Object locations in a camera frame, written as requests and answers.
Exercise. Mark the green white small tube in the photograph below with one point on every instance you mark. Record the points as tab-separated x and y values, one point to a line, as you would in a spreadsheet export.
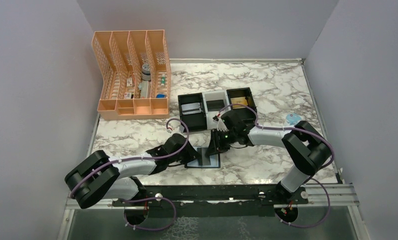
163	80

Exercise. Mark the white middle card bin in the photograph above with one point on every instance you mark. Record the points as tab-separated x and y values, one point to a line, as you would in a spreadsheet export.
210	96

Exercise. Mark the black card bin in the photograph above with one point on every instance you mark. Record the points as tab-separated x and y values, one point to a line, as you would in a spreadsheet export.
242	96
194	122

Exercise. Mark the grey flat box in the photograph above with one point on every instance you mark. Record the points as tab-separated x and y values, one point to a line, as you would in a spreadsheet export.
145	88

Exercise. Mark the black card back side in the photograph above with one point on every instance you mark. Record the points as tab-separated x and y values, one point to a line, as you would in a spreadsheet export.
205	161

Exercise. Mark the peach plastic file organizer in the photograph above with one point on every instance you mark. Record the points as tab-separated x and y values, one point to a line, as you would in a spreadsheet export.
120	56

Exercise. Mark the black left card bin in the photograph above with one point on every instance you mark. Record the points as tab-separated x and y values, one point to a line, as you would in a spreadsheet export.
194	122

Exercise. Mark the black mounting rail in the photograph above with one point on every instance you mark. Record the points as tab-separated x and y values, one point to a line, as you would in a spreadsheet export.
211	200

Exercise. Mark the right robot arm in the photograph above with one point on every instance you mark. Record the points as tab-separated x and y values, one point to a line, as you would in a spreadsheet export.
308	150

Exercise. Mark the black leather card holder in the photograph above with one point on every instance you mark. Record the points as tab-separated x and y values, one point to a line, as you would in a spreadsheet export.
194	164

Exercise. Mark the gold credit card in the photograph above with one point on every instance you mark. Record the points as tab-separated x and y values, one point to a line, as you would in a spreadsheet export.
239	100

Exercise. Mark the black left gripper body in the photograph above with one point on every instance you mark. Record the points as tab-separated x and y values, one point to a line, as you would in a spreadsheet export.
185	155

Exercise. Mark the blue nail clipper package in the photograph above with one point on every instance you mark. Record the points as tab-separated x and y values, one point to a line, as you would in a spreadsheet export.
292	119

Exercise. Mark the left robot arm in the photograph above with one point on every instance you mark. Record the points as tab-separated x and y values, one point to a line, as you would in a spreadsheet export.
100	177

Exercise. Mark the silver card in left bin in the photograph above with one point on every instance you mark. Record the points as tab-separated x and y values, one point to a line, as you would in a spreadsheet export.
191	108

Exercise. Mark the black right card bin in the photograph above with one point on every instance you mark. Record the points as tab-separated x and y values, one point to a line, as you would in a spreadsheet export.
242	96

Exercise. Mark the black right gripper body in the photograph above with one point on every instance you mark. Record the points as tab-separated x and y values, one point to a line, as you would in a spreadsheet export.
229	136

